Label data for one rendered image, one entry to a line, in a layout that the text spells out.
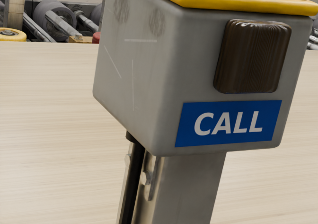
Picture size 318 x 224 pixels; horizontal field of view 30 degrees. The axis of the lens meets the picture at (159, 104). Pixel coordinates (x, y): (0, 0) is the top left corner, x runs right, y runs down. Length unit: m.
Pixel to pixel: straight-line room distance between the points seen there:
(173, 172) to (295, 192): 0.56
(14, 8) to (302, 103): 0.66
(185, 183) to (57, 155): 0.53
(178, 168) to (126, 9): 0.08
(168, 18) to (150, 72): 0.03
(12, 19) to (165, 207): 1.14
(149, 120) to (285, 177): 0.63
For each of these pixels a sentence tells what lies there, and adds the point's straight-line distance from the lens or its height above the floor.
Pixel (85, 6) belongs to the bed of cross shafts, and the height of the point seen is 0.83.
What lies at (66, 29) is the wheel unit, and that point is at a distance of 1.62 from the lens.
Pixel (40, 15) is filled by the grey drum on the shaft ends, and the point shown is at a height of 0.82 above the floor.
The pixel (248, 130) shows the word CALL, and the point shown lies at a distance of 0.27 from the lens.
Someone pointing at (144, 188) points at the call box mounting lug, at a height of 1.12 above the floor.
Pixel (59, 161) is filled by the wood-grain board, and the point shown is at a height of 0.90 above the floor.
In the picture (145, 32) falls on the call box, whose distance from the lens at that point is 0.25.
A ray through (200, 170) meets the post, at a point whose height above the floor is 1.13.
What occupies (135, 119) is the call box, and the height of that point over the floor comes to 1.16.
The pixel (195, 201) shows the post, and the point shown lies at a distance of 0.29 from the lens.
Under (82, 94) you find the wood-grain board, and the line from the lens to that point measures 1.02.
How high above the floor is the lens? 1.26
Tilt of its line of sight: 20 degrees down
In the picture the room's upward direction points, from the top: 11 degrees clockwise
